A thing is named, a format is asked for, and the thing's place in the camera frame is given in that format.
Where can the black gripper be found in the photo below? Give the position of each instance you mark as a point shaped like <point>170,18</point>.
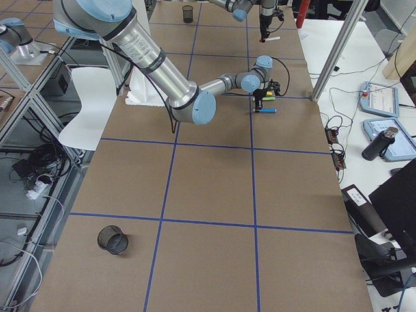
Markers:
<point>258,95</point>
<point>264,21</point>

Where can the red and white marker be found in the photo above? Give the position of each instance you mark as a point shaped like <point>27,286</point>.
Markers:
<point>263,40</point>

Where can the blue marker pen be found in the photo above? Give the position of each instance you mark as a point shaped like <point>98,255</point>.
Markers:
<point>265,111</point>

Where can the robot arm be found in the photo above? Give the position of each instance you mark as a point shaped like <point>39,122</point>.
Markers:
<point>116,22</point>
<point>239,9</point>

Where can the red fire extinguisher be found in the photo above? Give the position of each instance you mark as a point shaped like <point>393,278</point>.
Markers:
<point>302,13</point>

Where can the orange circuit board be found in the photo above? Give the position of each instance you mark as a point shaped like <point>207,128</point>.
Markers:
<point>331,135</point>

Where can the far black mesh cup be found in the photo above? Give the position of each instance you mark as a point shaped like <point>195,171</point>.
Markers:
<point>187,11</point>

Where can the black mesh cup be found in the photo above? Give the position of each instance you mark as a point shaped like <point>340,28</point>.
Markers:
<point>187,11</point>
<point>112,239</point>

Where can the brown paper table mat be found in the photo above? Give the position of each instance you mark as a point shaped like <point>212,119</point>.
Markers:
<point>242,214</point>

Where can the upper blue teach pendant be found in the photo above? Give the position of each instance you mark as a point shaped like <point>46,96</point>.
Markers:
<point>379,99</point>

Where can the blue teach pendant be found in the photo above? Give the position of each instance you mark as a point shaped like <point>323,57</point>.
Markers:
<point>379,99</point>
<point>403,149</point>

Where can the black water bottle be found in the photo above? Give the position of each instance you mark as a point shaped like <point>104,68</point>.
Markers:
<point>380,144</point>

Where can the lower blue teach pendant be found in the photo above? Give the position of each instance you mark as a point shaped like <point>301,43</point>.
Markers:
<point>403,149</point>

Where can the black monitor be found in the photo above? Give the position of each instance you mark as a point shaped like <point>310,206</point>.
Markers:
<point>394,202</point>

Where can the near black mesh cup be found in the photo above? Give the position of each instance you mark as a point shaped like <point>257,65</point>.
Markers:
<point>112,239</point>

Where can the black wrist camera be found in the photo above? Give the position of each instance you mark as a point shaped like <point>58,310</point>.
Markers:
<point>274,87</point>

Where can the grey aluminium frame post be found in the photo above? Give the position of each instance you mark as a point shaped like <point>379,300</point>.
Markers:
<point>347,28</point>

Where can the white camera stand base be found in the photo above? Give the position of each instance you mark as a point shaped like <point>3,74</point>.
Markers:
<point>142,92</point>

